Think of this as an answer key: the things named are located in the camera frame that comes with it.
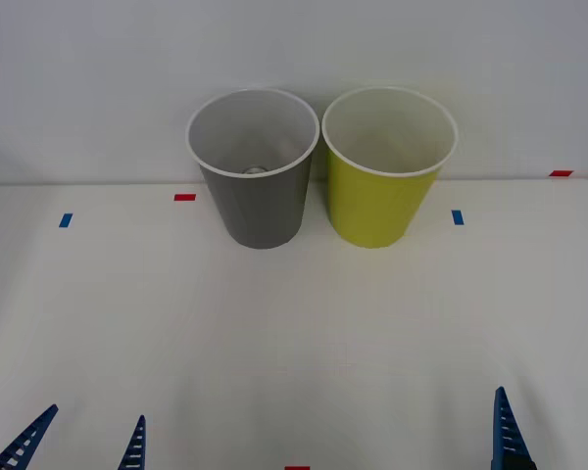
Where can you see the orange drink can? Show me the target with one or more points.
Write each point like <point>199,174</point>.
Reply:
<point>255,170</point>

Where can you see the yellow-green plastic waste bin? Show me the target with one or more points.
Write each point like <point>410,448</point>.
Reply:
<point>372,205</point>

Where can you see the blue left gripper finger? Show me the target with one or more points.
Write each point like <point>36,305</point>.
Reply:
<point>40,422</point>
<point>139,433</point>

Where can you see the grey plastic waste bin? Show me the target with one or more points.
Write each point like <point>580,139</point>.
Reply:
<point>259,210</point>

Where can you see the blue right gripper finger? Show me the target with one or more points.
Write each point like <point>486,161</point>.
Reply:
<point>503,411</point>

